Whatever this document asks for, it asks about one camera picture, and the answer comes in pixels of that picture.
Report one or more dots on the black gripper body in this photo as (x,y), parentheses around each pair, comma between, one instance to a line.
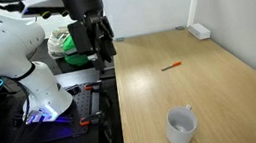
(86,1)

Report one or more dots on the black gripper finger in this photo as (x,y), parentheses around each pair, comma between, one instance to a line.
(104,37)
(80,38)

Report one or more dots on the orange and silver pen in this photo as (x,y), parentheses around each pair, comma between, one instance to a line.
(171,65)

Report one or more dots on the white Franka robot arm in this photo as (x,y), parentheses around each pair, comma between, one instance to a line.
(0,49)

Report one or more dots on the grey table clip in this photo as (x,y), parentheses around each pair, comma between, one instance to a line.
(118,39)
(180,28)

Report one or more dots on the green bag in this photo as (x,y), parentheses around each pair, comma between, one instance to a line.
(71,54)

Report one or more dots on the white plastic bag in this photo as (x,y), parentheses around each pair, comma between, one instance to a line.
(54,41)

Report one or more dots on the orange and black clamp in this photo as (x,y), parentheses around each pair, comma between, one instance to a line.
(91,119)
(93,85)

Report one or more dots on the white ceramic mug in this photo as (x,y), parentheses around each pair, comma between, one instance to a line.
(182,131)

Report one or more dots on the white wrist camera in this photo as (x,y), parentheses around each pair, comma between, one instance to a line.
(41,7)

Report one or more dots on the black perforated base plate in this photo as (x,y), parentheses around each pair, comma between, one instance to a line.
(82,104)

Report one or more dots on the white rectangular wall box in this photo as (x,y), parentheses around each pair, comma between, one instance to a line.
(199,31)

